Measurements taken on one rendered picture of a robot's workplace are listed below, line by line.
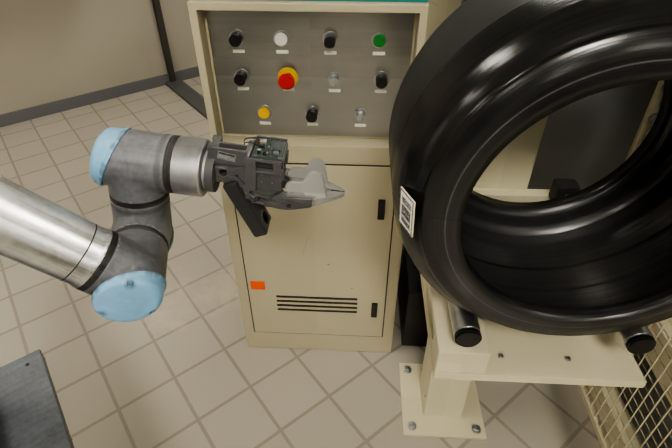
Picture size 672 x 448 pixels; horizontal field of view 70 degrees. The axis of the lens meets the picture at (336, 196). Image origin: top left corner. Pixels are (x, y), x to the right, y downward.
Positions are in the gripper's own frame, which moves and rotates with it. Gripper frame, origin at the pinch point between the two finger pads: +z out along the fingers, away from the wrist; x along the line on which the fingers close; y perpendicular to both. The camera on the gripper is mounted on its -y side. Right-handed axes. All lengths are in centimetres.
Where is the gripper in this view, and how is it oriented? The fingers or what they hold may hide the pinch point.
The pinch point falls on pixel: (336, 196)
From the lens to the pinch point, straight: 76.2
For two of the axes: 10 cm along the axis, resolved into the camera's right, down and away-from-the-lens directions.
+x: 0.5, -5.9, 8.0
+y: 1.2, -8.0, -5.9
